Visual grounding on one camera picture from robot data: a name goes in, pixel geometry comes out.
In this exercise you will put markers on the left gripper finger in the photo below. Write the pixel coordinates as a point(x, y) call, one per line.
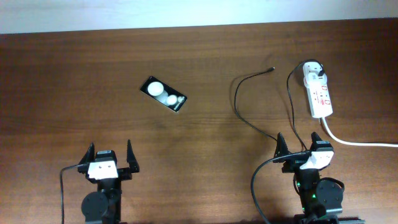
point(131, 159)
point(89, 155)

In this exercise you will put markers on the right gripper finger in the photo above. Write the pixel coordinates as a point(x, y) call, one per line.
point(281, 149)
point(316, 142)

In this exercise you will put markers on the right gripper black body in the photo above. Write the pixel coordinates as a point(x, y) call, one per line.
point(294, 164)

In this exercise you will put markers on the black Samsung flip smartphone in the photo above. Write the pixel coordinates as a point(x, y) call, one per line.
point(164, 94)

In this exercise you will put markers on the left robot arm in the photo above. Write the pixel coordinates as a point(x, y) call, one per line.
point(104, 204)

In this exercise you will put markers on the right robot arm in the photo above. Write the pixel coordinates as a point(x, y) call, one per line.
point(320, 197)

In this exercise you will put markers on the white USB charger plug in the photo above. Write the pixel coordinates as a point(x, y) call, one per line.
point(312, 79)

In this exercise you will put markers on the white power strip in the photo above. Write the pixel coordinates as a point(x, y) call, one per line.
point(318, 96)

